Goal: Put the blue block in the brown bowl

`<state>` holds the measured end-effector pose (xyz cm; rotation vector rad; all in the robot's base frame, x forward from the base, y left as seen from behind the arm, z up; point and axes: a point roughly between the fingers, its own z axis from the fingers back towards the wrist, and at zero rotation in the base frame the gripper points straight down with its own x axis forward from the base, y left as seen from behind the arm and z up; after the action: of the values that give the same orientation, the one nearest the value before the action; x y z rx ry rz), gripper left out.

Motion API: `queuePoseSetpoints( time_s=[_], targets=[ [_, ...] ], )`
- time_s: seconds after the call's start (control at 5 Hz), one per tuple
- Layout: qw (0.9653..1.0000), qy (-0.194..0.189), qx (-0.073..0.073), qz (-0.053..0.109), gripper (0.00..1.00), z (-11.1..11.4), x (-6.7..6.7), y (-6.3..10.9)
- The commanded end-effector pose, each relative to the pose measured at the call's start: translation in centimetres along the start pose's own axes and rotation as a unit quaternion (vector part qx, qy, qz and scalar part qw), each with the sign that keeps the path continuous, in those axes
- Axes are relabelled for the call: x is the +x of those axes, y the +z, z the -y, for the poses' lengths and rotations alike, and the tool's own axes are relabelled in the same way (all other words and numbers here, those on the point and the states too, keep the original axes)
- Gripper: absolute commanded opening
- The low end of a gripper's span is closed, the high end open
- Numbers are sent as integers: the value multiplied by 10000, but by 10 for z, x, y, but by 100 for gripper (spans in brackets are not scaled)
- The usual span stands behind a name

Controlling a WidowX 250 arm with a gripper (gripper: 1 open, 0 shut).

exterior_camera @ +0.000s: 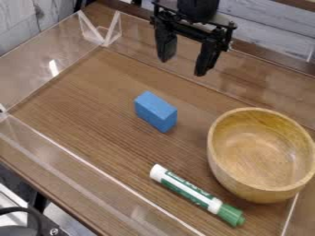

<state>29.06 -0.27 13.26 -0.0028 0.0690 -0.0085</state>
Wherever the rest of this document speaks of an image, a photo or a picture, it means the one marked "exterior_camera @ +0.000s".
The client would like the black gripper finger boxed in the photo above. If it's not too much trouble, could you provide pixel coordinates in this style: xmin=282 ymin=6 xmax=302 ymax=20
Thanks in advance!
xmin=155 ymin=22 xmax=178 ymax=63
xmin=195 ymin=39 xmax=220 ymax=77

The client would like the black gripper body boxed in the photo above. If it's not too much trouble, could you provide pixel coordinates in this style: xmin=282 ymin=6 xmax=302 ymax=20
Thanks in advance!
xmin=152 ymin=0 xmax=238 ymax=51

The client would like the blue foam block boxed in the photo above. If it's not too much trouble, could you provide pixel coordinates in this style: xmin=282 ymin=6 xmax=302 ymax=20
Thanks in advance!
xmin=134 ymin=91 xmax=178 ymax=133

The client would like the brown wooden bowl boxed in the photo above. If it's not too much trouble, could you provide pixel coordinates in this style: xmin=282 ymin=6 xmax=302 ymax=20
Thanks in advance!
xmin=207 ymin=107 xmax=315 ymax=204

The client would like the green white marker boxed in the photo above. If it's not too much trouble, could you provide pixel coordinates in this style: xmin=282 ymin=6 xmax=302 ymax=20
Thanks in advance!
xmin=150 ymin=164 xmax=244 ymax=227

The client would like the clear acrylic tray wall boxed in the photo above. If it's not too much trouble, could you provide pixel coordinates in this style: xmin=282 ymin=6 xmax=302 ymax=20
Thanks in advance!
xmin=0 ymin=6 xmax=315 ymax=236

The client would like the black equipment with cable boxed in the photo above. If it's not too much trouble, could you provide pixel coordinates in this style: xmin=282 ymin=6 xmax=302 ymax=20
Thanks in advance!
xmin=0 ymin=206 xmax=71 ymax=236

